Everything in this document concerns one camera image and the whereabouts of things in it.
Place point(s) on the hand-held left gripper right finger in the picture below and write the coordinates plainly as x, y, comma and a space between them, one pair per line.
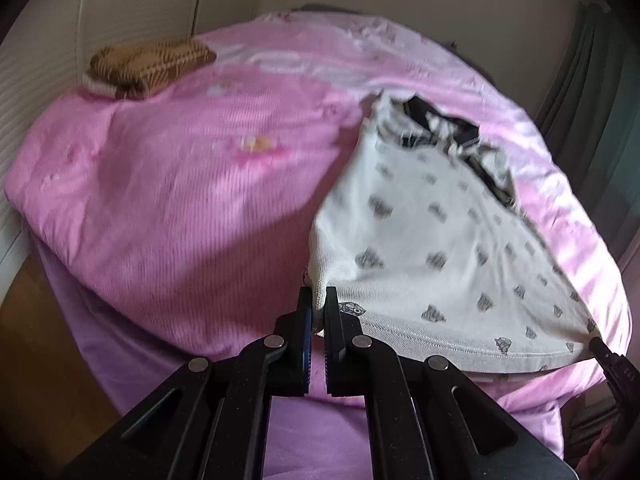
334, 345

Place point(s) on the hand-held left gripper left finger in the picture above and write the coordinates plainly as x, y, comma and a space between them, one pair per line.
306, 345

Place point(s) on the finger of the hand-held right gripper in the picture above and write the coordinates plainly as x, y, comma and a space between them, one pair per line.
606, 354

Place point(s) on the white printed polo shirt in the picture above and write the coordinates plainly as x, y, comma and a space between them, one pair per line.
440, 240

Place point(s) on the person's right hand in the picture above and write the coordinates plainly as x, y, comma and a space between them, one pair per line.
597, 455

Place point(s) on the purple bed sheet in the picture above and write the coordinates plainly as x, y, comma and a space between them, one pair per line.
150, 360

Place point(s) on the pink floral duvet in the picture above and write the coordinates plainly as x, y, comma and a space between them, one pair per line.
175, 200

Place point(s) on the green curtain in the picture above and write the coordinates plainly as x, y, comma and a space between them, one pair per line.
595, 110

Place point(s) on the brown plaid folded cloth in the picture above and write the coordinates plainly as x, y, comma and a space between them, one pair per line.
145, 67

